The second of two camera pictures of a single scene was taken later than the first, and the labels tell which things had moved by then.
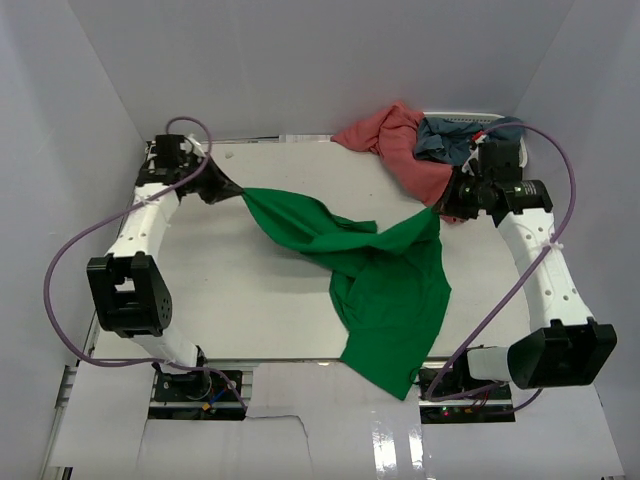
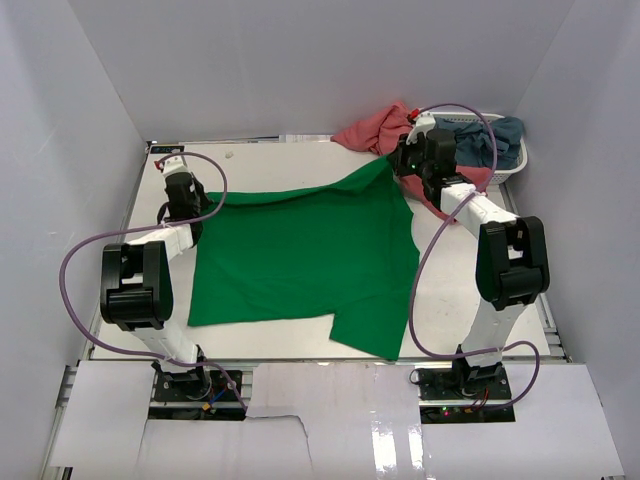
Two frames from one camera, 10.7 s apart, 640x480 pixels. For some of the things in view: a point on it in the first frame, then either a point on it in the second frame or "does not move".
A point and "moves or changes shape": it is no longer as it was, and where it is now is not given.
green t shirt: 391,285 moves or changes shape
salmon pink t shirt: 393,133 does not move
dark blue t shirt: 450,142 does not move
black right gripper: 447,204 -> 398,157
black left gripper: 224,187 -> 204,202
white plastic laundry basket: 475,117 does not move
